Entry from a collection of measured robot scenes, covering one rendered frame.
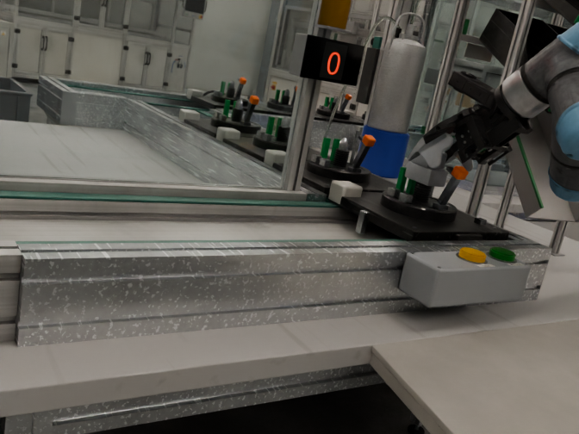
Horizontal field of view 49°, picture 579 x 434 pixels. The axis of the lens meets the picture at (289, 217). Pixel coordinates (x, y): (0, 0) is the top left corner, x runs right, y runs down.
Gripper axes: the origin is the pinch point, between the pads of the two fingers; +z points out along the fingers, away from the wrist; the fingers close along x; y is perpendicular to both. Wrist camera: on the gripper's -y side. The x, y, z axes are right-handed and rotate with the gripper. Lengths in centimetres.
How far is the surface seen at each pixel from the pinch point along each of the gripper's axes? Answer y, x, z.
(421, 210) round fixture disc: 10.5, -4.5, 2.0
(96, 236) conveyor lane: 11, -59, 12
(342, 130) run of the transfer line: -73, 71, 92
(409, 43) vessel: -68, 57, 37
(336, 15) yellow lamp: -20.7, -20.2, -8.1
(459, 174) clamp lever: 7.3, -1.0, -5.5
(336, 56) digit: -15.8, -18.8, -3.8
